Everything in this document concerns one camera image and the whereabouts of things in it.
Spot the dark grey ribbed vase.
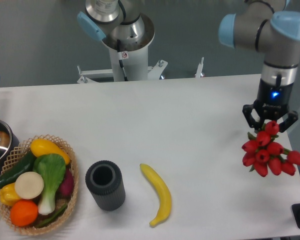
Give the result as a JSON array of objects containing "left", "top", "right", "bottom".
[{"left": 85, "top": 160, "right": 126, "bottom": 211}]

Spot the red tulip bouquet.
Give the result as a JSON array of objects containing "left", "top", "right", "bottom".
[{"left": 241, "top": 121, "right": 300, "bottom": 177}]

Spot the round beige bun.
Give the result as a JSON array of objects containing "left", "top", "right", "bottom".
[{"left": 14, "top": 171, "right": 44, "bottom": 200}]

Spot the yellow banana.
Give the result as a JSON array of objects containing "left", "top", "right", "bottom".
[{"left": 139, "top": 163, "right": 172, "bottom": 228}]

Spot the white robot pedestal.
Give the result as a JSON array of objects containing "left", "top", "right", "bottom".
[{"left": 77, "top": 12, "right": 168, "bottom": 82}]

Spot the yellow squash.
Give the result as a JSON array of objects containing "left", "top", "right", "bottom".
[{"left": 30, "top": 138, "right": 71, "bottom": 165}]

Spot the woven wicker basket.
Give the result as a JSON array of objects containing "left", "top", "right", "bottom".
[{"left": 0, "top": 134, "right": 79, "bottom": 236}]

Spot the orange fruit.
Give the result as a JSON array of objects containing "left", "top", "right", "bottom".
[{"left": 9, "top": 199, "right": 39, "bottom": 227}]

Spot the dark green cucumber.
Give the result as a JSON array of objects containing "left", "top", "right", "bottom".
[{"left": 0, "top": 151, "right": 37, "bottom": 189}]

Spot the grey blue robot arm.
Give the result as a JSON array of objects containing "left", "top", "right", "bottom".
[{"left": 77, "top": 0, "right": 300, "bottom": 132}]

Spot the green bok choy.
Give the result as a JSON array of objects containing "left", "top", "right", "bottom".
[{"left": 33, "top": 153, "right": 66, "bottom": 216}]

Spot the purple sweet potato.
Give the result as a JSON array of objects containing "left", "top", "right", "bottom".
[{"left": 58, "top": 168, "right": 74, "bottom": 197}]

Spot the green chili pepper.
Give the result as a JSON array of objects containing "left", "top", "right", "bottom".
[{"left": 34, "top": 204, "right": 68, "bottom": 228}]

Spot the yellow bell pepper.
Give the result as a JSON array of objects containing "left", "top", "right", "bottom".
[{"left": 0, "top": 183, "right": 22, "bottom": 207}]

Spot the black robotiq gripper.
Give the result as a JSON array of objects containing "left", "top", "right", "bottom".
[{"left": 242, "top": 79, "right": 299, "bottom": 133}]

